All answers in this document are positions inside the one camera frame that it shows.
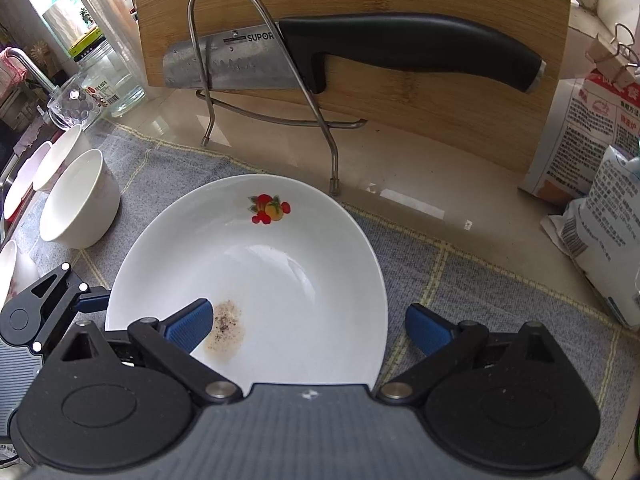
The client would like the binder clip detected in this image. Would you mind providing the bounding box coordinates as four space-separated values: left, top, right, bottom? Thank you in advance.
612 52 640 92
586 24 632 68

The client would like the black-handled kitchen knife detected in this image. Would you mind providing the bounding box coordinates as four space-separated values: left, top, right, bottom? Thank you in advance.
161 12 547 95

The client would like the white and blue bag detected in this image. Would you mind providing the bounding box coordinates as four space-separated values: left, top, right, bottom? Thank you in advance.
540 144 640 328

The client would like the steel wire rack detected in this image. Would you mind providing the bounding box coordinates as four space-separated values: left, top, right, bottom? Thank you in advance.
187 0 368 196

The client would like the steel faucet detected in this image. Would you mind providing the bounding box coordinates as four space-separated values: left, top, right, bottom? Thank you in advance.
7 47 61 106

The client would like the bamboo cutting board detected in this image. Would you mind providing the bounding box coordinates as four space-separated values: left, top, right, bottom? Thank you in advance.
129 0 573 173

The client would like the white fruit-print plate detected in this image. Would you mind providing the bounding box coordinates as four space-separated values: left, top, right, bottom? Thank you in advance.
104 174 390 395

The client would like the grey and teal checked towel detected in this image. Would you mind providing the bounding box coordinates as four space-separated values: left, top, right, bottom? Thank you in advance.
0 122 640 466

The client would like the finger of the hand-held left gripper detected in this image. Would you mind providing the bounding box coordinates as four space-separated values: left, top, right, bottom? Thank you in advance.
27 261 111 355

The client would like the white plastic tub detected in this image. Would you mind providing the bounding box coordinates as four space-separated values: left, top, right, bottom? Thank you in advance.
2 142 53 221

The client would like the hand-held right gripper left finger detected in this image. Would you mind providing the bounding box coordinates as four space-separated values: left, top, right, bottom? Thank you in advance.
60 298 244 407

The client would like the white bowl pink flower print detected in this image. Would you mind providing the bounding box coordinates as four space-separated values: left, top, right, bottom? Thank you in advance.
0 239 19 302
39 149 122 250

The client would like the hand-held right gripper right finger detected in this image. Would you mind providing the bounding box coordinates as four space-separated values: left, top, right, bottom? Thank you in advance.
376 302 571 406

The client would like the clear plastic wrap roll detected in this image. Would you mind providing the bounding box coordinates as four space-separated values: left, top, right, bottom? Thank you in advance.
42 0 93 41

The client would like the clear glass mug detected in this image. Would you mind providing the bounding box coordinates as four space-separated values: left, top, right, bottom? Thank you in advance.
47 74 108 131

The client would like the white bowl purple flower print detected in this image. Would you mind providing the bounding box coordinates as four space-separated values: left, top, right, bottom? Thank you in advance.
32 124 83 192

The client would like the glass jar with dark lid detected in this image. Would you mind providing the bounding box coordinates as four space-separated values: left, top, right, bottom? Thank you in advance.
67 30 147 117

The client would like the pink and white bag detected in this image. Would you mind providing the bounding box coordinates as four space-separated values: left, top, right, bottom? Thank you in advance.
517 62 640 206

